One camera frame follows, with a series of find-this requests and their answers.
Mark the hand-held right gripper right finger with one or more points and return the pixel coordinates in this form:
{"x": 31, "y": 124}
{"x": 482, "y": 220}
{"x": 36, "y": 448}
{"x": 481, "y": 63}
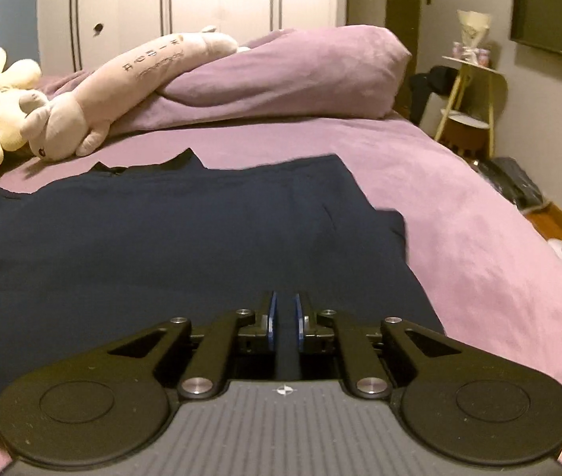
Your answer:
{"x": 299, "y": 322}

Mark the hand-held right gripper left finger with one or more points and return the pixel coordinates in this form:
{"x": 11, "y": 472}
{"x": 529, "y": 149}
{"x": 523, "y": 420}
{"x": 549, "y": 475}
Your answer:
{"x": 271, "y": 322}

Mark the dark navy zip jacket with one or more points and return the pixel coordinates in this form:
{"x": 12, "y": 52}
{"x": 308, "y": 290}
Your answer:
{"x": 162, "y": 238}

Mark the dark hanging clothes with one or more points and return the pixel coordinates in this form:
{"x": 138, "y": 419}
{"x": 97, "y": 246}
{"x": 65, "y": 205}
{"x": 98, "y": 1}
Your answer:
{"x": 434, "y": 89}

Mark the purple bed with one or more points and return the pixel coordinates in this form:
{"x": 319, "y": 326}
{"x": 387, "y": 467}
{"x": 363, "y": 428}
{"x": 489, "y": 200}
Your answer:
{"x": 484, "y": 238}

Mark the purple pillow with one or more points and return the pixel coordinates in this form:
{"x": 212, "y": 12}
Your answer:
{"x": 310, "y": 74}

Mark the round brown basket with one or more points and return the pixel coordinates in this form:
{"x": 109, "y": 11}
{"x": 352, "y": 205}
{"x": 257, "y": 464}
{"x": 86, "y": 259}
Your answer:
{"x": 467, "y": 134}

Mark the black bag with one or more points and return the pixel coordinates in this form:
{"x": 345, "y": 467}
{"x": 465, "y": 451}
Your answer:
{"x": 514, "y": 183}

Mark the long pale plush toy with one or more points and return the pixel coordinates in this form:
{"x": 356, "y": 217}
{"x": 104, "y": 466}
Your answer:
{"x": 127, "y": 74}

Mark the yellow side table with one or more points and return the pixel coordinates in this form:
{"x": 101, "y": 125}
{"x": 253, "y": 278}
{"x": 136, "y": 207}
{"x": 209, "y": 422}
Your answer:
{"x": 474, "y": 67}

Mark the white wardrobe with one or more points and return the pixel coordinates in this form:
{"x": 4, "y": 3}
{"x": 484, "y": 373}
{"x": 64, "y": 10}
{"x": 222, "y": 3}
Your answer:
{"x": 211, "y": 5}

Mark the white wrapped bouquet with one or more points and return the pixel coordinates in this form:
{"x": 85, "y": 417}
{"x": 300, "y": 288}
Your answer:
{"x": 474, "y": 29}

